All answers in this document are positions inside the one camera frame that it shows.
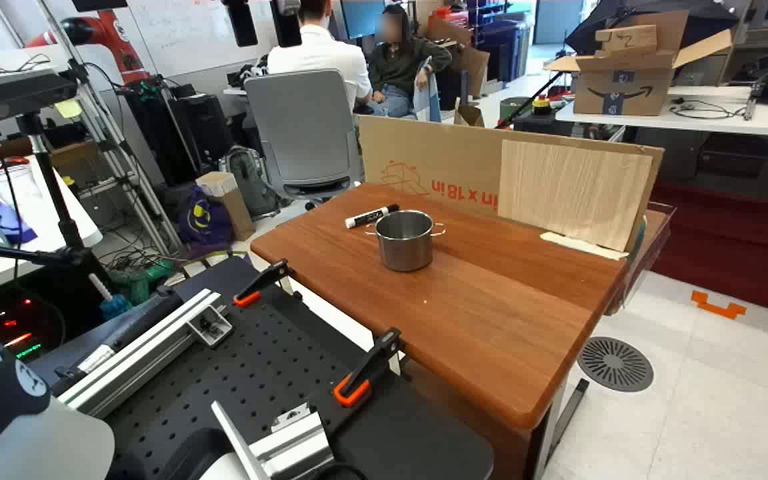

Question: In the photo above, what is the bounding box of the black and white marker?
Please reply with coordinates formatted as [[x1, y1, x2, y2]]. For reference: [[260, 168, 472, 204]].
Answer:
[[344, 204, 404, 233]]

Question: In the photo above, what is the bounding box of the small steel pot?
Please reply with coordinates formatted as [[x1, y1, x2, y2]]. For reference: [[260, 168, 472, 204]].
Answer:
[[365, 209, 449, 276]]

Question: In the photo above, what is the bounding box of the brown cardboard sheet red print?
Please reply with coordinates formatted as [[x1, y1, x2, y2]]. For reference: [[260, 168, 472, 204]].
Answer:
[[356, 116, 666, 222]]

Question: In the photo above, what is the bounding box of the black orange bar clamp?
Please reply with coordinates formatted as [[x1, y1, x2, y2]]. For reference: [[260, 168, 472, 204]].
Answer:
[[233, 258, 294, 313], [330, 328, 405, 410]]

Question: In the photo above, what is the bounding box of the grey office chair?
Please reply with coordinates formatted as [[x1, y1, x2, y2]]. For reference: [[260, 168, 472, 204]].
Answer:
[[244, 68, 365, 198]]

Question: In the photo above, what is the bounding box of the small brown cardboard box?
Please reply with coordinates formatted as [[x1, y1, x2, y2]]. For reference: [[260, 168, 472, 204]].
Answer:
[[194, 168, 260, 244]]

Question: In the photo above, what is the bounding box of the black perforated breadboard platform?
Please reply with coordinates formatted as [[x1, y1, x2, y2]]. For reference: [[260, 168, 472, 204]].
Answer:
[[28, 254, 498, 480]]

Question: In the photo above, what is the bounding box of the person in dark top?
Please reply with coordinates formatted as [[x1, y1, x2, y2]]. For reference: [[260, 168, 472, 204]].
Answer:
[[365, 2, 454, 124]]

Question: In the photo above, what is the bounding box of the purple bag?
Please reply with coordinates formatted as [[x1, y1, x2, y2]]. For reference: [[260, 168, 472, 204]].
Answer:
[[172, 181, 237, 250]]

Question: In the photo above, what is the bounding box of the light corrugated cardboard panel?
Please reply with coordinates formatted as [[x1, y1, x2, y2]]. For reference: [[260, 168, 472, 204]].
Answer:
[[496, 136, 658, 256]]

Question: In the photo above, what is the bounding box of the metal mounting plate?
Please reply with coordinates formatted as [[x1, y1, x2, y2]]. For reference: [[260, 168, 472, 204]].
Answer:
[[186, 305, 237, 350]]

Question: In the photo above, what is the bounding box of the person in white shirt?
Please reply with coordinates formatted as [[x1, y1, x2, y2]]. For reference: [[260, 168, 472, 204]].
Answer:
[[265, 0, 374, 112]]

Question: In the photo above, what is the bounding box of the black computer tower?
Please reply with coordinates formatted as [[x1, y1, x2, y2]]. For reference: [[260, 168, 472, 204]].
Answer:
[[122, 77, 234, 185]]

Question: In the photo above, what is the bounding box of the black metal table leg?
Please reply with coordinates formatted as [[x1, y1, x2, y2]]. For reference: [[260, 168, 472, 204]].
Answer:
[[542, 377, 592, 468]]

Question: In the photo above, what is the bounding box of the round floor drain grate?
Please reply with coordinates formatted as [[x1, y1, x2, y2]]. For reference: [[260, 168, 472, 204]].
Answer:
[[576, 333, 657, 396]]

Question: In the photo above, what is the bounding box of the open Amazon cardboard box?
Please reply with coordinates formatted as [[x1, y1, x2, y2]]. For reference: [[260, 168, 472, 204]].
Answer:
[[548, 9, 736, 118]]

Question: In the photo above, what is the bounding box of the white desk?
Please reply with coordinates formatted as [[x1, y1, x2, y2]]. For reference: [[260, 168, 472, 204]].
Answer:
[[556, 84, 768, 141]]

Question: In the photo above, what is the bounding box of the white side table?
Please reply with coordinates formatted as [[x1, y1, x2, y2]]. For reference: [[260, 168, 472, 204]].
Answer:
[[0, 154, 106, 305]]

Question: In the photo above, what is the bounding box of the blue plastic object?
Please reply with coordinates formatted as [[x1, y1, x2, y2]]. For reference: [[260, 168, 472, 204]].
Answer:
[[0, 193, 40, 248]]

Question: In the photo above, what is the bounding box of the thick aluminium extrusion rail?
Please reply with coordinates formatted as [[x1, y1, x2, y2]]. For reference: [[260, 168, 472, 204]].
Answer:
[[209, 398, 340, 480]]

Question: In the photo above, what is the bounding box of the long aluminium extrusion rail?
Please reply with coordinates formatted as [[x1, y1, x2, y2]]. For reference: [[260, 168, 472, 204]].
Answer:
[[54, 286, 234, 422]]

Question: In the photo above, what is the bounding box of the silver metal frame rack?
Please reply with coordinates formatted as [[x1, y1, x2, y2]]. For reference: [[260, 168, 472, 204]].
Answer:
[[37, 0, 185, 258]]

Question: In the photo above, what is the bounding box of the black camera tripod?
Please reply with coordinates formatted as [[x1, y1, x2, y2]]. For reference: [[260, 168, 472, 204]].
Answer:
[[0, 110, 112, 302]]

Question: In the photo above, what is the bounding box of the black camera on tripod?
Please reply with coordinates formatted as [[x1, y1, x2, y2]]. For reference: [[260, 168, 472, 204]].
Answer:
[[0, 68, 84, 126]]

